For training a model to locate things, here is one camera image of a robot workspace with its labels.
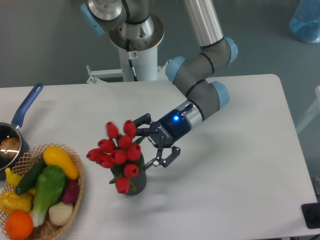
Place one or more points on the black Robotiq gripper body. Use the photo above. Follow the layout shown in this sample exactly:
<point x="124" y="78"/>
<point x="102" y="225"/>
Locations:
<point x="171" y="127"/>

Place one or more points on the red tulip bouquet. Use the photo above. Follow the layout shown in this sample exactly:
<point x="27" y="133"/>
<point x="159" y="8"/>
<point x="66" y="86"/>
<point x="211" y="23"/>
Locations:
<point x="117" y="148"/>

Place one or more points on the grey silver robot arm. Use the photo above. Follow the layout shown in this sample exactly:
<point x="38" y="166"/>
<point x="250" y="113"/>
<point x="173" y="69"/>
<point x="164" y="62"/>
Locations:
<point x="203" y="98"/>

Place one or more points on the dark grey ribbed vase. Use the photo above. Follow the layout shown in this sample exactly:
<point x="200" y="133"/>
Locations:
<point x="129" y="178"/>

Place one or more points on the yellow squash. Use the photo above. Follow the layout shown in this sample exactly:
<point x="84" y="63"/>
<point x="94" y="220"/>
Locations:
<point x="55" y="156"/>

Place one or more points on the purple red radish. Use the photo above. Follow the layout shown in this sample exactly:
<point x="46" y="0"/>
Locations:
<point x="71" y="192"/>

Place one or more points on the green bok choy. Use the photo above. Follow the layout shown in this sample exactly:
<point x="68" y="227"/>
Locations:
<point x="49" y="187"/>

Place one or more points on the white garlic bulb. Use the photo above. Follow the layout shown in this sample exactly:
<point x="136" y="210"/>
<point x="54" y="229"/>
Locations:
<point x="60" y="213"/>

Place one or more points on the dark green cucumber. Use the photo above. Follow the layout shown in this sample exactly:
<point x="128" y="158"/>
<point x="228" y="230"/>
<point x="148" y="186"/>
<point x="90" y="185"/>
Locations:
<point x="29" y="180"/>

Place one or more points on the brown bread roll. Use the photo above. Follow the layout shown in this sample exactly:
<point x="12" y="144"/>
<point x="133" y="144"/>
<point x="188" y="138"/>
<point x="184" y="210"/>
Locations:
<point x="9" y="148"/>

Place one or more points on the small yellow banana pepper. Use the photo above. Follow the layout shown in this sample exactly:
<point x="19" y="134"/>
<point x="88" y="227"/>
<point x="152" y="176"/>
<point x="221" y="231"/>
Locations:
<point x="12" y="180"/>

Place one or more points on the black device at edge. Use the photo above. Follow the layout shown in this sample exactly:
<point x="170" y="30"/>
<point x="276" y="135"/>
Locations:
<point x="311" y="214"/>

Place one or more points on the woven wicker basket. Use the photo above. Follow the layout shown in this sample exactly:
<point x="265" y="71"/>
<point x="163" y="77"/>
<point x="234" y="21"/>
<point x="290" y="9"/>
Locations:
<point x="47" y="231"/>

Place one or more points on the yellow bell pepper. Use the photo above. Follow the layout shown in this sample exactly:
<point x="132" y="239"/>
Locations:
<point x="11" y="202"/>

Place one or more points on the orange fruit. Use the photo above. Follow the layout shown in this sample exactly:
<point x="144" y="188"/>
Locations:
<point x="19" y="225"/>

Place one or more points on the blue transparent water bottle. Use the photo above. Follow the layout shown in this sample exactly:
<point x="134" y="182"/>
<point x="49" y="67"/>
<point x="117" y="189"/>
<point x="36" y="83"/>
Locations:
<point x="305" y="22"/>

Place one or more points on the white metal base frame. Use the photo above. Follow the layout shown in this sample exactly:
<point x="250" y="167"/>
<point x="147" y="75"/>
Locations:
<point x="116" y="75"/>

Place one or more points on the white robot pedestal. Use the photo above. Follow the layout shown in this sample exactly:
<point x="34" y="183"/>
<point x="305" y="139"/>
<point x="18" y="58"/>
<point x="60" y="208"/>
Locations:
<point x="137" y="46"/>

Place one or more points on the blue handled saucepan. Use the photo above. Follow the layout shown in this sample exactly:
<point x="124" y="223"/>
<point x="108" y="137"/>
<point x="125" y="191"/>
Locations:
<point x="12" y="130"/>

